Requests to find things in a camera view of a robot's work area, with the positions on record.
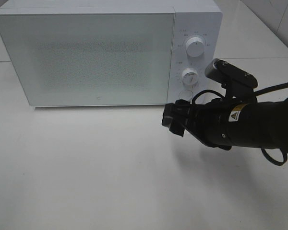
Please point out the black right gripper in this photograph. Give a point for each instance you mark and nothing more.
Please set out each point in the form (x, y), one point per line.
(203, 121)

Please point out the round white door button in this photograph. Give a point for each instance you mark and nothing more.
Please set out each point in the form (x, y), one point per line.
(186, 95)

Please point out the white timer knob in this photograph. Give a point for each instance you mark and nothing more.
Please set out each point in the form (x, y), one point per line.
(189, 76)

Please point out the white microwave door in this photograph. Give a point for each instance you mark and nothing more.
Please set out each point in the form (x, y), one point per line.
(85, 60)

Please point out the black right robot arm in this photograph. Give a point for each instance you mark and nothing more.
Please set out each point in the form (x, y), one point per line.
(223, 125)

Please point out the white upper power knob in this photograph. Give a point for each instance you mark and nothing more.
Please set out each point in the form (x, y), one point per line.
(195, 46)

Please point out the white microwave oven body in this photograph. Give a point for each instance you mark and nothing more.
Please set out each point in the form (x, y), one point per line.
(191, 17)

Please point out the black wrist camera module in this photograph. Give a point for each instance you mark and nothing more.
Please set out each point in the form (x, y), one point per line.
(235, 81)

